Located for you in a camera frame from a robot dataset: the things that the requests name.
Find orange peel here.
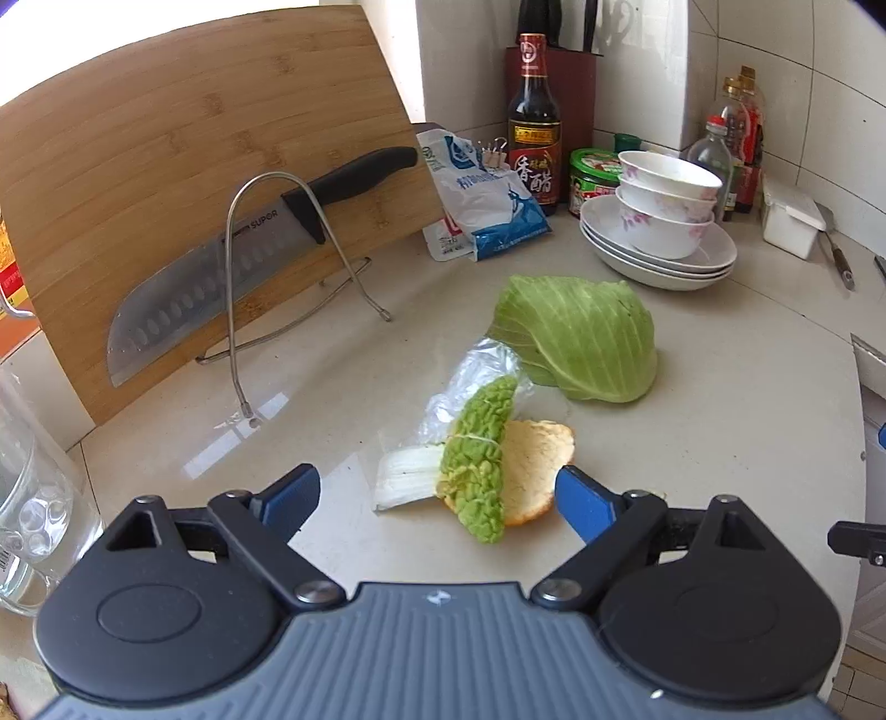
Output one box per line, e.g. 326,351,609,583
441,418,579,528

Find napa cabbage leaf with stem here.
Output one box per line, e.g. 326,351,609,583
374,375,518,544

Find large cabbage leaf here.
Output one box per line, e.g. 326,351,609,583
487,276,658,404

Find clear plastic bag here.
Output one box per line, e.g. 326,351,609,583
413,337,534,444

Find metal spatula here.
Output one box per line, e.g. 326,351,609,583
816,203,856,291

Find white plastic lidded box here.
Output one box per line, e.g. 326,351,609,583
763,176,826,261

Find clear glass mug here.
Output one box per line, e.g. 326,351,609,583
2,377,104,616

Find stack of white plates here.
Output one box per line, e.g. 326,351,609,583
580,195,738,292

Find bottom floral bowl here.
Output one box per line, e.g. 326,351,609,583
616,195,715,260

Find floral bowl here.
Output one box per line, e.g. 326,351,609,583
616,174,722,224
619,150,722,201
616,195,715,260

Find white blue salt bag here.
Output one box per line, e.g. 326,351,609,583
418,127,550,263

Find middle floral bowl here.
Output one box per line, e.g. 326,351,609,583
616,174,722,224

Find clear glass bottle red cap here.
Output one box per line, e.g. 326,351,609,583
686,114,733,222

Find green lid jar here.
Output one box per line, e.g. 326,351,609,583
569,148,622,216

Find top floral bowl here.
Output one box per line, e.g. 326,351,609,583
619,150,722,201

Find oil bottle green label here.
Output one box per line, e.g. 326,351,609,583
709,75,749,165

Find red label sauce bottle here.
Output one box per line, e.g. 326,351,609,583
736,64,766,213

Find binder clips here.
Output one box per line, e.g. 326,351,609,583
475,136,509,171

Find dark vinegar bottle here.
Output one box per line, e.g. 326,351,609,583
508,33,562,216

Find bamboo cutting board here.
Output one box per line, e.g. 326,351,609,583
2,4,416,423

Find dark red knife block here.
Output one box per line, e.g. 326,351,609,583
515,2,599,155

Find metal wire board rack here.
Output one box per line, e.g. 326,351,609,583
213,169,394,428

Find black handled santoku knife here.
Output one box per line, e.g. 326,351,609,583
107,147,418,387

